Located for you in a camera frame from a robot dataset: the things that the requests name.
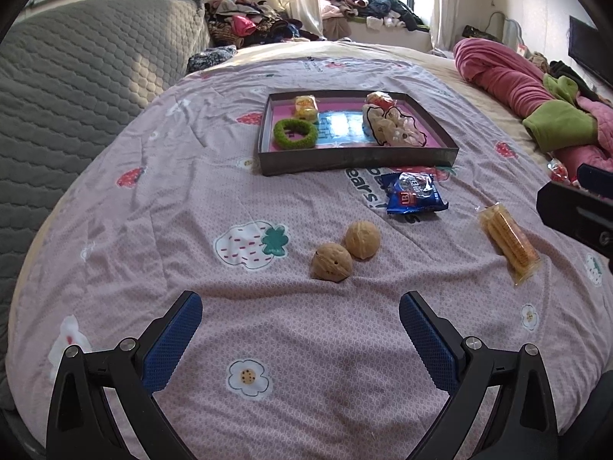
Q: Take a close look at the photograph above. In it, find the beige black-trimmed hair scrunchie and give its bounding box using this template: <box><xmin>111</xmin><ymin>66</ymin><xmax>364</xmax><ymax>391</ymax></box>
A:
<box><xmin>361</xmin><ymin>103</ymin><xmax>428</xmax><ymax>147</ymax></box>

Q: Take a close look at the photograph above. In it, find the green fuzzy hair scrunchie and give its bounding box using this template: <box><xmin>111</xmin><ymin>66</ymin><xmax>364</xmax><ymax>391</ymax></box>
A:
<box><xmin>273</xmin><ymin>118</ymin><xmax>318</xmax><ymax>150</ymax></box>

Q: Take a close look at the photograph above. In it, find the long yellow cracker packet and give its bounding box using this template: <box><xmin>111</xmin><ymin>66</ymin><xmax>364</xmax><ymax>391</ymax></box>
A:
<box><xmin>476</xmin><ymin>202</ymin><xmax>542</xmax><ymax>286</ymax></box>

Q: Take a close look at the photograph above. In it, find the blue cookie packet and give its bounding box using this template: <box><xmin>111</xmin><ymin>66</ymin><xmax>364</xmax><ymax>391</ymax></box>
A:
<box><xmin>380</xmin><ymin>171</ymin><xmax>450</xmax><ymax>216</ymax></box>

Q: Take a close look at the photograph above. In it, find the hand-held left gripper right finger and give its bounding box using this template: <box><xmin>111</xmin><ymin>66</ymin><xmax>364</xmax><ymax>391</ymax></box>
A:
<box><xmin>398</xmin><ymin>291</ymin><xmax>559</xmax><ymax>460</ymax></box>

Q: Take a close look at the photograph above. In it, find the yellow cake packet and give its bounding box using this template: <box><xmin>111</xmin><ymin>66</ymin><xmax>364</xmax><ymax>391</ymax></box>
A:
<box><xmin>293</xmin><ymin>95</ymin><xmax>320</xmax><ymax>122</ymax></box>

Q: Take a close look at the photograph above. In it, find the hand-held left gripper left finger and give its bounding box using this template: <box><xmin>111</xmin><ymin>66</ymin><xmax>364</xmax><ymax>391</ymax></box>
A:
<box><xmin>45</xmin><ymin>290</ymin><xmax>204</xmax><ymax>460</ymax></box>

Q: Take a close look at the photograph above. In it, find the dark patterned cloth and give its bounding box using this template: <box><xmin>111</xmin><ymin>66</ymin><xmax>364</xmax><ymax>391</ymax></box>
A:
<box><xmin>187</xmin><ymin>45</ymin><xmax>238</xmax><ymax>74</ymax></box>

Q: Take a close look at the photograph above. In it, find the pile of clothes beside bed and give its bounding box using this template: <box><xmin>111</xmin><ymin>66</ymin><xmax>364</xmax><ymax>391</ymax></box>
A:
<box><xmin>205</xmin><ymin>0</ymin><xmax>326</xmax><ymax>49</ymax></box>

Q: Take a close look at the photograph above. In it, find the black television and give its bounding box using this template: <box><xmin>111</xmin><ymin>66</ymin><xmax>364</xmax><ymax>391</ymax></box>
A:
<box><xmin>569</xmin><ymin>15</ymin><xmax>613</xmax><ymax>80</ymax></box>

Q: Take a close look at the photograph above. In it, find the dark tray with pink inside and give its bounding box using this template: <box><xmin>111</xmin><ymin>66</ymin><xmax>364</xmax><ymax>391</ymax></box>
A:
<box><xmin>256</xmin><ymin>89</ymin><xmax>459</xmax><ymax>176</ymax></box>

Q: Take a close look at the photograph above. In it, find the green fleece blanket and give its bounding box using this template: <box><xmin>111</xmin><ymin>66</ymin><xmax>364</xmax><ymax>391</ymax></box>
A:
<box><xmin>522</xmin><ymin>74</ymin><xmax>599</xmax><ymax>151</ymax></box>

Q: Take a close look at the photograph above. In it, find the black bag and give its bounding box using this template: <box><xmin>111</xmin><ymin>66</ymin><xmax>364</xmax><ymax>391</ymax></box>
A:
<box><xmin>462</xmin><ymin>24</ymin><xmax>501</xmax><ymax>44</ymax></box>

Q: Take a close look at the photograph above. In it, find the black clothing heap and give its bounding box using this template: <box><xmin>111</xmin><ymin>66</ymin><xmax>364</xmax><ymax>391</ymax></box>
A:
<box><xmin>548</xmin><ymin>60</ymin><xmax>613</xmax><ymax>106</ymax></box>

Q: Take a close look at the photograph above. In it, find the window bench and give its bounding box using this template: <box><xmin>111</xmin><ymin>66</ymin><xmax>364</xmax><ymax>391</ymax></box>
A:
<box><xmin>321</xmin><ymin>16</ymin><xmax>434</xmax><ymax>53</ymax></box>

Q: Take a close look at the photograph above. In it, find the walnut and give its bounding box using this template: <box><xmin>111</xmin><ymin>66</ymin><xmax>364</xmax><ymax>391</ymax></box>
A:
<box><xmin>342</xmin><ymin>220</ymin><xmax>382</xmax><ymax>260</ymax></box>
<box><xmin>311</xmin><ymin>243</ymin><xmax>353</xmax><ymax>282</ymax></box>

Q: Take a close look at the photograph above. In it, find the pink strawberry printed blanket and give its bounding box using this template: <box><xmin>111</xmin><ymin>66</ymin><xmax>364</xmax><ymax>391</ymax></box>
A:
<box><xmin>7</xmin><ymin>55</ymin><xmax>609</xmax><ymax>460</ymax></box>

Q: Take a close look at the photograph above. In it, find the pink quilt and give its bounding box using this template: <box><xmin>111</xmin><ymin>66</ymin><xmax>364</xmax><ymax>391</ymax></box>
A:
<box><xmin>452</xmin><ymin>37</ymin><xmax>613</xmax><ymax>173</ymax></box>

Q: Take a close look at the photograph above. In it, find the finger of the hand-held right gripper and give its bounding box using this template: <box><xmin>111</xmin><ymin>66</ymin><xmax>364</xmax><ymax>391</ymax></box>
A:
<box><xmin>536</xmin><ymin>181</ymin><xmax>613</xmax><ymax>252</ymax></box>
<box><xmin>577</xmin><ymin>163</ymin><xmax>613</xmax><ymax>192</ymax></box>

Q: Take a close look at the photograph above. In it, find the pile of clothes on windowsill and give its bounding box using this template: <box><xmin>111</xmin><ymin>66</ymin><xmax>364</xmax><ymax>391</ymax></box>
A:
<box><xmin>318</xmin><ymin>0</ymin><xmax>429</xmax><ymax>32</ymax></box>

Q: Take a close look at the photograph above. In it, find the grey quilted headboard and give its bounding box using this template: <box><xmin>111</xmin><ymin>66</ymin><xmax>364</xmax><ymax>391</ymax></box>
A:
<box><xmin>0</xmin><ymin>0</ymin><xmax>211</xmax><ymax>413</ymax></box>

